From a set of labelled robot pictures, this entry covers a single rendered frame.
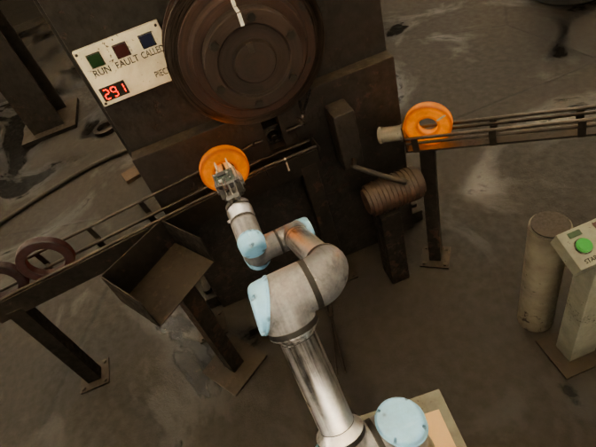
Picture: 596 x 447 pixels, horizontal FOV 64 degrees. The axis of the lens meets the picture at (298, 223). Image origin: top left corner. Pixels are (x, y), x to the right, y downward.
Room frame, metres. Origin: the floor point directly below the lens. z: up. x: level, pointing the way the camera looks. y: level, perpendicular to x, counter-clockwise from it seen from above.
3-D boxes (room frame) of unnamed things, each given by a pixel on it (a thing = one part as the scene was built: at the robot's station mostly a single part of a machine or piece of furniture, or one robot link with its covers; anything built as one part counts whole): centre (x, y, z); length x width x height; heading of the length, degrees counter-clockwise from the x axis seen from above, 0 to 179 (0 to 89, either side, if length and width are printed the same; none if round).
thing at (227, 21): (1.30, -0.04, 1.11); 0.28 x 0.06 x 0.28; 94
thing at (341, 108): (1.43, -0.27, 0.68); 0.11 x 0.08 x 0.24; 4
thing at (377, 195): (1.28, -0.37, 0.27); 0.22 x 0.13 x 0.53; 94
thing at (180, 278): (1.11, 0.46, 0.36); 0.26 x 0.20 x 0.72; 129
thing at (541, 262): (0.87, -0.71, 0.26); 0.12 x 0.12 x 0.52
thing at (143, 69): (1.48, 0.31, 1.15); 0.26 x 0.02 x 0.18; 94
